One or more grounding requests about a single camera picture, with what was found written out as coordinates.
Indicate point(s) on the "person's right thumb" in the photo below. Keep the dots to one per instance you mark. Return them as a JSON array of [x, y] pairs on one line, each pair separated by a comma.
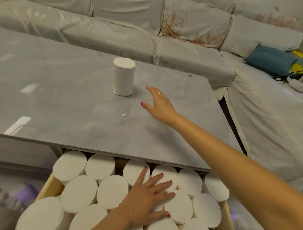
[[148, 107]]

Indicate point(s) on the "blue pillow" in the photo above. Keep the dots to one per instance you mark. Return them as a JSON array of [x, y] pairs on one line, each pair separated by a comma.
[[269, 60]]

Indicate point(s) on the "person's left little finger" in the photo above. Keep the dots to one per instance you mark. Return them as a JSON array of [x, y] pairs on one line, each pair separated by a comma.
[[142, 175]]

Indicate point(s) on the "person's right hand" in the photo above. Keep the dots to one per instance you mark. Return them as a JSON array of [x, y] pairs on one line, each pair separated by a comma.
[[163, 107]]

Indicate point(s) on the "yellow cloth item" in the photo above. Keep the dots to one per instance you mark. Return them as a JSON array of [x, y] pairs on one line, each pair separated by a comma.
[[297, 68]]

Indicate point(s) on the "purple object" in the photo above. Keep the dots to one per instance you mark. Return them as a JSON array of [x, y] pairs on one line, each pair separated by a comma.
[[26, 192]]

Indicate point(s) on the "floral sofa back cushion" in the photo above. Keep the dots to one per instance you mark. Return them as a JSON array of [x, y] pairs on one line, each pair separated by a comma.
[[196, 23], [272, 11]]

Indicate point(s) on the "person's left forearm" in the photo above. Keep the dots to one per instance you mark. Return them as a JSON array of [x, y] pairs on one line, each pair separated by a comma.
[[113, 219]]

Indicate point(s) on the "tan cardboard box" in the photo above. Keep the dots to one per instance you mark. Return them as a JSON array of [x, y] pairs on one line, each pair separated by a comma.
[[48, 187]]

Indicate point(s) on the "person's left thumb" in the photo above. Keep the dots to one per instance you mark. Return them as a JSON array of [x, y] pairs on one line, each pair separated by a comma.
[[162, 214]]

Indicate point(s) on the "group of white paper rolls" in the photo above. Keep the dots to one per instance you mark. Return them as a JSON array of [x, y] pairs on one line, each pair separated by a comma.
[[80, 189]]

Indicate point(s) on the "person's left middle finger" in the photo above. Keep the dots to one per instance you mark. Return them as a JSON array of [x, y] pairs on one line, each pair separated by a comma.
[[164, 185]]

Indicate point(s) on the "white wrapped paper roll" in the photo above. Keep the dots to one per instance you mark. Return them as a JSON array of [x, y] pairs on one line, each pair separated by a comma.
[[123, 77]]

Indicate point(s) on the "grey covered corner sofa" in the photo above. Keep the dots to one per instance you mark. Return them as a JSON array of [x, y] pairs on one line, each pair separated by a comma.
[[260, 113]]

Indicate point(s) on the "black and white device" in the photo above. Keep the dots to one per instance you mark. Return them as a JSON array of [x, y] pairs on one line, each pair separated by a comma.
[[296, 81]]

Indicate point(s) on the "plain grey sofa cushion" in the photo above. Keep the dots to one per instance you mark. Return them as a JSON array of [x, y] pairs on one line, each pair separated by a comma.
[[255, 35]]

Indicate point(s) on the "person's left hand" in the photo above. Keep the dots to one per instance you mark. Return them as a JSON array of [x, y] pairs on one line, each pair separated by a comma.
[[142, 201]]

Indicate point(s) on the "person's right forearm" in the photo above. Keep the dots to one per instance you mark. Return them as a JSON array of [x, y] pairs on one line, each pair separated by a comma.
[[236, 170]]

